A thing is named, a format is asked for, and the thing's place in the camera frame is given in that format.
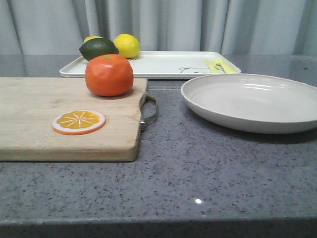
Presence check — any grey curtain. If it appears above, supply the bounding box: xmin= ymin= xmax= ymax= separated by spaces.
xmin=0 ymin=0 xmax=317 ymax=56

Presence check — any orange slice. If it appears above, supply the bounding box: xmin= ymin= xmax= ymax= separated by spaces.
xmin=52 ymin=110 xmax=106 ymax=135

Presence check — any orange mandarin fruit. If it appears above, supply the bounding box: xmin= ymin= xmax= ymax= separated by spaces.
xmin=85 ymin=54 xmax=134 ymax=97

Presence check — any yellow plastic fork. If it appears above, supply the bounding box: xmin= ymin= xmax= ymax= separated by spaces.
xmin=214 ymin=58 xmax=235 ymax=73

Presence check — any yellow lemon behind lime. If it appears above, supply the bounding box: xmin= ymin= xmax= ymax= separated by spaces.
xmin=83 ymin=36 xmax=102 ymax=44

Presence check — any wooden cutting board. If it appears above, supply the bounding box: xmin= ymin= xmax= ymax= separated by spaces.
xmin=0 ymin=77 xmax=147 ymax=162

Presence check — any beige round plate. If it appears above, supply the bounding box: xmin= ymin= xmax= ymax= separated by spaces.
xmin=181 ymin=74 xmax=317 ymax=134

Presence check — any white rectangular tray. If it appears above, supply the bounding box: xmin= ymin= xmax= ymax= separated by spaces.
xmin=59 ymin=51 xmax=242 ymax=80

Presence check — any green lime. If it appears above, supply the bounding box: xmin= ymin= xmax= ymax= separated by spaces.
xmin=79 ymin=38 xmax=119 ymax=61

